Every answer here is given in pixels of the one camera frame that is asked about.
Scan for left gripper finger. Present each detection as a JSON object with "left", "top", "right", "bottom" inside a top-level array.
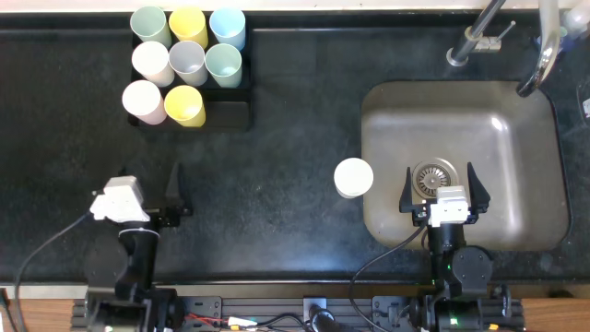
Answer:
[{"left": 164, "top": 161, "right": 186, "bottom": 208}]

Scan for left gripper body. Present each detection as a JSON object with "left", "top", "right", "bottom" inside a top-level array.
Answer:
[{"left": 147, "top": 204, "right": 194, "bottom": 229}]

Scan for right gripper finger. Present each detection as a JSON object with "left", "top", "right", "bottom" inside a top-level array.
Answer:
[
  {"left": 398, "top": 166, "right": 415, "bottom": 215},
  {"left": 466, "top": 161, "right": 491, "bottom": 216}
]

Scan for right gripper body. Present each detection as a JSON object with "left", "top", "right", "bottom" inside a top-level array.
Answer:
[{"left": 410, "top": 202, "right": 482, "bottom": 228}]

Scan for white cup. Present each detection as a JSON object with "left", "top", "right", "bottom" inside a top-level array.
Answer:
[
  {"left": 333, "top": 157, "right": 375, "bottom": 200},
  {"left": 131, "top": 40, "right": 176, "bottom": 89}
]

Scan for yellow cup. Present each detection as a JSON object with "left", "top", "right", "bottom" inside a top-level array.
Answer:
[
  {"left": 168, "top": 6, "right": 209, "bottom": 50},
  {"left": 163, "top": 84, "right": 207, "bottom": 128}
]

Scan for steel sink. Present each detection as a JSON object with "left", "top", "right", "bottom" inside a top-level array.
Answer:
[{"left": 360, "top": 80, "right": 572, "bottom": 253}]

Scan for black tray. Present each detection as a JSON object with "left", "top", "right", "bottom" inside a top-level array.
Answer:
[{"left": 127, "top": 8, "right": 254, "bottom": 134}]

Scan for pink cup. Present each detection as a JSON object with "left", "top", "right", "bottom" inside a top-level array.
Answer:
[{"left": 121, "top": 79, "right": 168, "bottom": 126}]

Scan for grey cup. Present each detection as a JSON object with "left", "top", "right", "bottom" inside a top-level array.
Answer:
[{"left": 168, "top": 40, "right": 209, "bottom": 88}]

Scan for green cup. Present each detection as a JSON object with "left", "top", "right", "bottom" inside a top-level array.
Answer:
[
  {"left": 129, "top": 5, "right": 172, "bottom": 49},
  {"left": 204, "top": 42, "right": 243, "bottom": 89}
]

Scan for steel tap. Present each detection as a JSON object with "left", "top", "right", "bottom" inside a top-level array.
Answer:
[{"left": 445, "top": 0, "right": 571, "bottom": 99}]

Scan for blue cup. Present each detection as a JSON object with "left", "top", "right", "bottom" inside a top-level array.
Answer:
[{"left": 208, "top": 6, "right": 247, "bottom": 52}]

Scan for blue soap bottle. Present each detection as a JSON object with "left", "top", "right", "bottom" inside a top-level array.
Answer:
[{"left": 536, "top": 2, "right": 590, "bottom": 53}]

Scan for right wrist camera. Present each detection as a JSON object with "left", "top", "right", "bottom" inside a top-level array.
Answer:
[{"left": 427, "top": 184, "right": 472, "bottom": 228}]

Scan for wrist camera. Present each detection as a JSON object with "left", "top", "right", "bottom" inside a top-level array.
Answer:
[
  {"left": 88, "top": 175, "right": 151, "bottom": 224},
  {"left": 427, "top": 184, "right": 472, "bottom": 228}
]

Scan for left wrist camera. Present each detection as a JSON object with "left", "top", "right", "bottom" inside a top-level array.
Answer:
[{"left": 88, "top": 175, "right": 151, "bottom": 224}]

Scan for black cable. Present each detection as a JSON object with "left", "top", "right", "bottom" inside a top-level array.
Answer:
[
  {"left": 348, "top": 223, "right": 429, "bottom": 332},
  {"left": 12, "top": 211, "right": 93, "bottom": 332}
]

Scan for mounting rail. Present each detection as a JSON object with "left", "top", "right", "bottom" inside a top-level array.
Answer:
[{"left": 71, "top": 294, "right": 525, "bottom": 332}]

